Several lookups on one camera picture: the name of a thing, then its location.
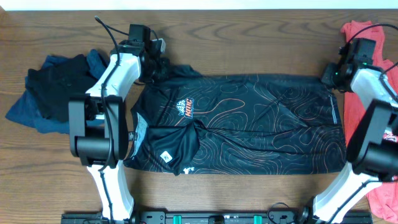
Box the black orange-patterned t-shirt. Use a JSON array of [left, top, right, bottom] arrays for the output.
[[124, 65, 346, 175]]

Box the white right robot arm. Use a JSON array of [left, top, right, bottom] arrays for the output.
[[298, 62, 397, 223]]

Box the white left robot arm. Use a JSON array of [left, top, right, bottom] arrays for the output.
[[68, 39, 166, 223]]

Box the black folded polo shirt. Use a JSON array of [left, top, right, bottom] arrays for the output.
[[25, 54, 96, 123]]

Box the navy blue folded shirt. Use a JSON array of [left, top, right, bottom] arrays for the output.
[[5, 49, 109, 134]]

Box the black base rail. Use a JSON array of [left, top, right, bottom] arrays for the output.
[[60, 202, 374, 224]]

